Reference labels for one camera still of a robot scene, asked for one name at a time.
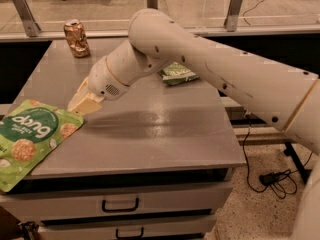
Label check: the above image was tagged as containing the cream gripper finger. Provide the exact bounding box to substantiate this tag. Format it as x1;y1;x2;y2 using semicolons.
67;91;104;116
76;78;89;96

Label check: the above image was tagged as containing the green rice chip bag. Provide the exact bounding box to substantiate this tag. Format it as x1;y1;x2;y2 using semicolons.
0;99;83;192

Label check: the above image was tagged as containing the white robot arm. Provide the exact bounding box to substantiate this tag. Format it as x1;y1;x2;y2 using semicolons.
67;9;320;155

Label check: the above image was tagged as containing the crushed orange soda can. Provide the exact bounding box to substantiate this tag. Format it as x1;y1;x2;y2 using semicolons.
64;19;90;58

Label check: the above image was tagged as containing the small green snack bag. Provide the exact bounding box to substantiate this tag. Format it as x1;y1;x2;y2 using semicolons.
159;62;199;86

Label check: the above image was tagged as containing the grey drawer cabinet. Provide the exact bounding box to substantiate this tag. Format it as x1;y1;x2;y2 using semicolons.
0;35;248;240

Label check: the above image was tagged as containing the black robot stand leg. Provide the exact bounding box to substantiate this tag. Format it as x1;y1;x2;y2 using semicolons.
284;142;311;184

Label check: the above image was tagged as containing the left metal railing bracket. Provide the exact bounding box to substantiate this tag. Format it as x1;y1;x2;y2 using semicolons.
12;0;41;37

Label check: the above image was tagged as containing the upper black drawer handle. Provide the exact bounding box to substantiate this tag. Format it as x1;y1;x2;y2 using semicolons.
101;197;139;213

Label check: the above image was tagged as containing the black drawer handle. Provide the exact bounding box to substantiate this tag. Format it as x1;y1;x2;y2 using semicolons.
115;227;144;240
101;197;139;213

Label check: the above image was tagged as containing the lower black drawer handle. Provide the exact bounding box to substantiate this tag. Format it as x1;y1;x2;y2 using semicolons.
115;227;144;240

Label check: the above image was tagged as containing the right metal railing bracket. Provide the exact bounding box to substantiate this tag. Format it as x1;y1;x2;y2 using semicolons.
224;0;243;32

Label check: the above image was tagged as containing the black power cable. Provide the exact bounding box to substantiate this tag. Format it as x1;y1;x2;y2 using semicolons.
242;115;314;201

